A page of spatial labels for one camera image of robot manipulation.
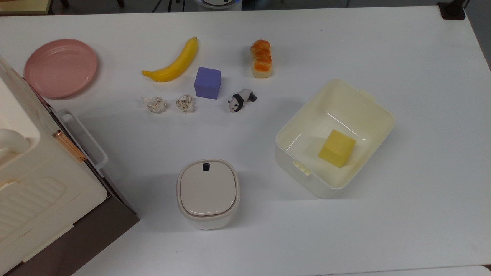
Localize cream plastic box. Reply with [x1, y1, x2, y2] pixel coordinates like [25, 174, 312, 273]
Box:
[275, 79, 395, 199]

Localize panda figurine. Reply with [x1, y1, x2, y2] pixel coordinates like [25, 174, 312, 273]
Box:
[228, 89, 257, 113]

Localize purple foam cube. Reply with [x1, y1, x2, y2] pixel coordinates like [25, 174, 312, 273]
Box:
[194, 67, 222, 100]

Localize beige lidded trash bin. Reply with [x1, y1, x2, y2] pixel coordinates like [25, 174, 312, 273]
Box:
[176, 159, 241, 230]

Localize crumpled paper ball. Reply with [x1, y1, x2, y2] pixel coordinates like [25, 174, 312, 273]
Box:
[176, 94, 195, 114]
[142, 96, 168, 114]

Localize toy bread loaf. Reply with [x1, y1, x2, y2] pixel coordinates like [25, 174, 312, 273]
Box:
[250, 39, 273, 79]

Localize yellow foam cube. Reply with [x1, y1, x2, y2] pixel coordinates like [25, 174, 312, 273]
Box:
[317, 129, 357, 168]

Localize yellow banana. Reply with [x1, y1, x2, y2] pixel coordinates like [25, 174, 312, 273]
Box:
[142, 36, 199, 83]

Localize black tripod legs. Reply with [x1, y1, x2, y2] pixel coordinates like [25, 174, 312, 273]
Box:
[152, 0, 185, 13]

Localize brown wooden drawer base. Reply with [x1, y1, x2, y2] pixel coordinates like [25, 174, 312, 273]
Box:
[4, 79, 140, 276]

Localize pink plate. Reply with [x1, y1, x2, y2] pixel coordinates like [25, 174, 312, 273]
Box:
[24, 38, 98, 99]

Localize cream toy cabinet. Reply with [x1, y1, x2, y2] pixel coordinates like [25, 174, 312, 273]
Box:
[0, 57, 108, 275]

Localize wooden side table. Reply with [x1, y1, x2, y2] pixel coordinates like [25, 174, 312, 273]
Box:
[0, 0, 53, 16]

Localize white drawer handle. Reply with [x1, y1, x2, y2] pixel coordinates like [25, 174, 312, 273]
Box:
[57, 109, 109, 177]

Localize copper cabinet handle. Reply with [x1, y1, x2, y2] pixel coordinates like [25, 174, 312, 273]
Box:
[52, 130, 87, 162]

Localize black clamp mount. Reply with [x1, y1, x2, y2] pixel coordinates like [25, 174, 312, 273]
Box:
[437, 0, 467, 20]

